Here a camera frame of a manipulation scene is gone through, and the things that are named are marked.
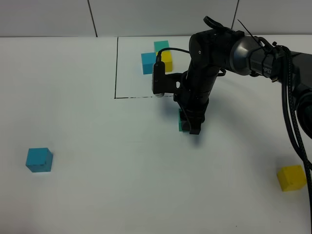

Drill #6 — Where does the green template cube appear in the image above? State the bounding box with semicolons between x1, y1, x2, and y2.
154;40;169;53

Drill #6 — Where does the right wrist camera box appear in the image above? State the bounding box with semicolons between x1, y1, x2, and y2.
152;61;165;98

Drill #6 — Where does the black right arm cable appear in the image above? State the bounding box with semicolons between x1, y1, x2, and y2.
258;36;312;193

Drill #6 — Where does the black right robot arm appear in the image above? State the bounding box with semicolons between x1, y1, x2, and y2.
153;29;312;136

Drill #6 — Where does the yellow template cube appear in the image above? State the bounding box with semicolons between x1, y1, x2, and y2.
161;51;173;73

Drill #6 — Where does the blue template cube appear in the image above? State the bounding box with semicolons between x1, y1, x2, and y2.
141;52;156;75

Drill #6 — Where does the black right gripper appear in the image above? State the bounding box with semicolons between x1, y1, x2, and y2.
165;72;210;135

